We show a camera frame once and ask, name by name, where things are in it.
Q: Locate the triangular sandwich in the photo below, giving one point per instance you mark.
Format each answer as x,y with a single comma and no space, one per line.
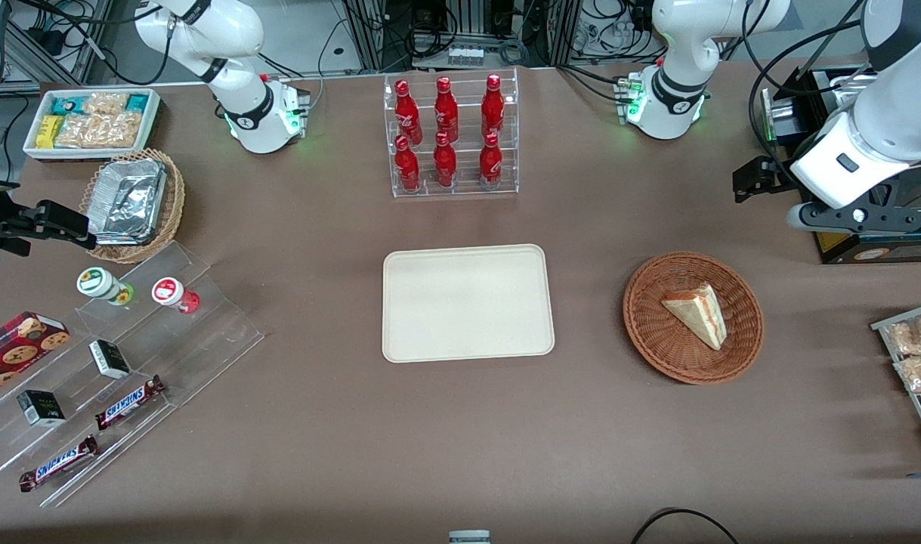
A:
698,313

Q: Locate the Snickers chocolate bar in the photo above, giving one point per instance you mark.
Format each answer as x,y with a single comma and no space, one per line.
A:
128,403
58,464

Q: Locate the brown round wicker basket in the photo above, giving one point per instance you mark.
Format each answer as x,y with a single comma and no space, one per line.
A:
656,332

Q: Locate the yellow snack packet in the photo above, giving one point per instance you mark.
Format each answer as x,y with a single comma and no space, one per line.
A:
48,132

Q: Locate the teal snack packet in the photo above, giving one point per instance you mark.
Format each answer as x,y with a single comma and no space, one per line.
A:
137,103
67,104

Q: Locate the clear acrylic bottle rack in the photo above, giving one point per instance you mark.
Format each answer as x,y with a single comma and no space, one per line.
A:
388,136

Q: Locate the beige rectangular tray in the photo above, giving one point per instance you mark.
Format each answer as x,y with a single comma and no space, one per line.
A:
468,302

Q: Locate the white power strip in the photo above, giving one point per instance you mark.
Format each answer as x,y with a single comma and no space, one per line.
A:
465,56

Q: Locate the small clear cracker bag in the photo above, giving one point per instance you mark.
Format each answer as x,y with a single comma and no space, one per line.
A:
106,103

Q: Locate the large clear cracker bag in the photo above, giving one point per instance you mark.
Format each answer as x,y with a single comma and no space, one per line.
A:
101,130

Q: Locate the red lid white cup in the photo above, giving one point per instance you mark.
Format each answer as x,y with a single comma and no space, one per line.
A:
169,292

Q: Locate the red cola bottle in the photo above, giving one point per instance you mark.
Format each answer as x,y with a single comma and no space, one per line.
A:
446,112
406,113
445,162
490,162
407,166
492,109

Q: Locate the small grey device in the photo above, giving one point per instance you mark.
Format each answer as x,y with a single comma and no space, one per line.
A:
469,538

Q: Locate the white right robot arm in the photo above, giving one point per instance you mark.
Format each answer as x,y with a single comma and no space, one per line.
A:
233,30

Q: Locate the red cookie box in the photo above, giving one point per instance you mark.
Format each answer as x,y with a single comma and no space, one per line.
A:
14,351

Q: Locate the white rectangular snack bin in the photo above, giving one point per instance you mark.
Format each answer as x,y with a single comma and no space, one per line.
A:
152,121

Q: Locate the green lid white cup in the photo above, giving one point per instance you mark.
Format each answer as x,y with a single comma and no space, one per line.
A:
97,283

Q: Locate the tan wicker basket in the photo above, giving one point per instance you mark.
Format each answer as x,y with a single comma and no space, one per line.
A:
174,196

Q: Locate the silver foil container stack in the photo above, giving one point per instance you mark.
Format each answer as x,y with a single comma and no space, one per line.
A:
128,200

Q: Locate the small black box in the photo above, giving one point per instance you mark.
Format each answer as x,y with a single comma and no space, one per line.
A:
41,408
109,359

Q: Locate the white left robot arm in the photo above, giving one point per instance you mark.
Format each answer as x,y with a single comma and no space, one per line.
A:
679,45

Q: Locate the clear acrylic stepped shelf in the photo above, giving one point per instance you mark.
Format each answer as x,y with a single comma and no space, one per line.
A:
218,332

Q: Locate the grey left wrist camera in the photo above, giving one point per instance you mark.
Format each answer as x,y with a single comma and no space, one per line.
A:
845,217

